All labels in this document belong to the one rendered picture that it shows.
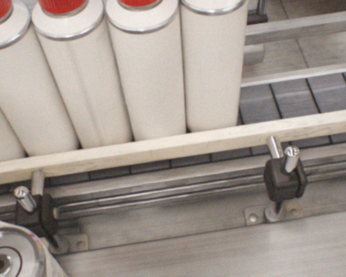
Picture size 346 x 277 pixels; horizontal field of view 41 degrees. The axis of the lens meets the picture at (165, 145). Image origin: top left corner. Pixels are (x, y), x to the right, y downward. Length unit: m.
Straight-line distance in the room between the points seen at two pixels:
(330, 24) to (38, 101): 0.26
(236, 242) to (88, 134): 0.16
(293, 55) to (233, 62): 0.23
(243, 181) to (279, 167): 0.07
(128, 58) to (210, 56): 0.06
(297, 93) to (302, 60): 0.11
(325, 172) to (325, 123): 0.08
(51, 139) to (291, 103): 0.24
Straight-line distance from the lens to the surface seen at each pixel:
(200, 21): 0.34
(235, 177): 0.46
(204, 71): 0.37
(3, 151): 0.44
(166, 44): 0.34
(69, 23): 0.33
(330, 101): 0.50
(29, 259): 0.21
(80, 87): 0.36
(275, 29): 0.43
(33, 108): 0.39
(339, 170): 0.50
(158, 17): 0.32
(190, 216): 0.47
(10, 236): 0.22
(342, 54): 0.61
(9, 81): 0.36
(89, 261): 0.41
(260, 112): 0.47
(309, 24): 0.44
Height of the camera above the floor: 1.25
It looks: 56 degrees down
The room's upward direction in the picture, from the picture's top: 7 degrees counter-clockwise
